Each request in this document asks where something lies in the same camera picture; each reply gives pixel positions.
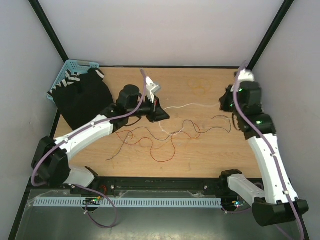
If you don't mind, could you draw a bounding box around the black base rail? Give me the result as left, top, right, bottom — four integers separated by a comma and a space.
27, 176, 251, 201

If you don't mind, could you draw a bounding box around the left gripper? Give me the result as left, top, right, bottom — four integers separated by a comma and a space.
127, 94, 170, 123

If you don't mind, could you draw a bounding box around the right rear frame post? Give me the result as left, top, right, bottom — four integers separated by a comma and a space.
247, 0, 295, 71

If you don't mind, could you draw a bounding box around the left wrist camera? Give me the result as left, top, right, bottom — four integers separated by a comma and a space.
145, 76, 161, 103

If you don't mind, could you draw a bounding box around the black enclosure frame post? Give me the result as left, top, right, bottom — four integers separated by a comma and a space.
28, 0, 69, 63

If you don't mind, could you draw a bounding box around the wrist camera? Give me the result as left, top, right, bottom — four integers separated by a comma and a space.
237, 69, 255, 83
145, 76, 161, 103

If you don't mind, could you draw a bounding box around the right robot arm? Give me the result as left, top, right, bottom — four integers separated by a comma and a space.
218, 81, 309, 227

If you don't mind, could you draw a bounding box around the blue plastic basket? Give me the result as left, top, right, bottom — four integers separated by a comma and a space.
47, 59, 100, 104

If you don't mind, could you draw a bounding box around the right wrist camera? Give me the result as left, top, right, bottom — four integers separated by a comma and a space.
237, 69, 255, 83

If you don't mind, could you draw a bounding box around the white wire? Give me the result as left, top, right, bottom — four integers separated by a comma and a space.
159, 103, 221, 137

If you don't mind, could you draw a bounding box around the striped black white cloth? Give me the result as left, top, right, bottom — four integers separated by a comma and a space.
47, 68, 105, 97

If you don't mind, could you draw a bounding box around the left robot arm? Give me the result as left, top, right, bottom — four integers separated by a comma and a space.
31, 83, 170, 194

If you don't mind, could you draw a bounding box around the red wire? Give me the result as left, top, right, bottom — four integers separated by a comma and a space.
115, 119, 202, 163

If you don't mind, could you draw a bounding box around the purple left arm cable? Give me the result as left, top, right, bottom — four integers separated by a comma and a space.
30, 68, 148, 228

